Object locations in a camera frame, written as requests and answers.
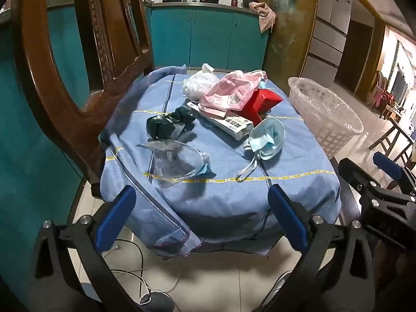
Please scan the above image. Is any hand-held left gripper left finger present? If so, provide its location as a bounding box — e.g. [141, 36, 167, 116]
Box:
[31, 185, 144, 312]

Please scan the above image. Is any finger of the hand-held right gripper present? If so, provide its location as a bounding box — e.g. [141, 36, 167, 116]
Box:
[338, 158, 381, 199]
[373, 152, 416, 196]

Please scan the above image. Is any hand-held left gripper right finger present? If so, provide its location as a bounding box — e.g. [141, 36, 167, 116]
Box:
[260, 184, 381, 312]

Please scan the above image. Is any white plastic basket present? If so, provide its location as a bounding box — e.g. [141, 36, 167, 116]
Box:
[288, 77, 365, 160]

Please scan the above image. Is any clear plastic packaging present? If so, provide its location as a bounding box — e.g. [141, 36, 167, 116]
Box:
[136, 139, 217, 187]

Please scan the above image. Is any dark green wrapper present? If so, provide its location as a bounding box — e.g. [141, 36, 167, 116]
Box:
[146, 107, 197, 142]

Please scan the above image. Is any pink plastic bag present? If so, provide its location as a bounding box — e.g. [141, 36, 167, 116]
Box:
[199, 70, 269, 118]

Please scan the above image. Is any wooden stool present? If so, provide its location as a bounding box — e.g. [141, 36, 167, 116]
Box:
[369, 117, 416, 170]

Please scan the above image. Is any red plastic chair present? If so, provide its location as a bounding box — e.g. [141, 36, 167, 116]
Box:
[372, 86, 395, 111]

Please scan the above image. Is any blue face mask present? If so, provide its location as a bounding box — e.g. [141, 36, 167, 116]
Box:
[235, 117, 286, 181]

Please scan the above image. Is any blue checked cloth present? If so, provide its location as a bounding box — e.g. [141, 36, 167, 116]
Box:
[99, 65, 342, 257]

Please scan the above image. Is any long white printed box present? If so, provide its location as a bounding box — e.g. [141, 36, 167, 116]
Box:
[187, 101, 254, 141]

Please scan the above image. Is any red paper box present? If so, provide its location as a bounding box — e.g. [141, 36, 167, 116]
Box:
[237, 88, 284, 126]

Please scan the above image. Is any carved wooden chair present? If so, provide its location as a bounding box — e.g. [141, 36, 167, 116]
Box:
[13, 0, 155, 199]

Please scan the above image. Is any wooden framed glass door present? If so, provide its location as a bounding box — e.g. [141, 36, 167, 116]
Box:
[258, 0, 321, 85]

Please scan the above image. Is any grey refrigerator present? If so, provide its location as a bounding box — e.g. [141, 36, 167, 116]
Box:
[301, 0, 353, 87]

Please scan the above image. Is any white plastic bag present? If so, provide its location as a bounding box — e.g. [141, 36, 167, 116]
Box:
[182, 63, 222, 100]

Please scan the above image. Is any pink hanging cloth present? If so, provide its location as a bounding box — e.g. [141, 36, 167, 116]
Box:
[250, 2, 276, 34]

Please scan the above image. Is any black cable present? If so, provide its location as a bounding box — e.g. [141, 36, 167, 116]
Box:
[115, 239, 153, 303]

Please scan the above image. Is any white cable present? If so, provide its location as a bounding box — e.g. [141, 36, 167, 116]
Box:
[110, 245, 181, 303]

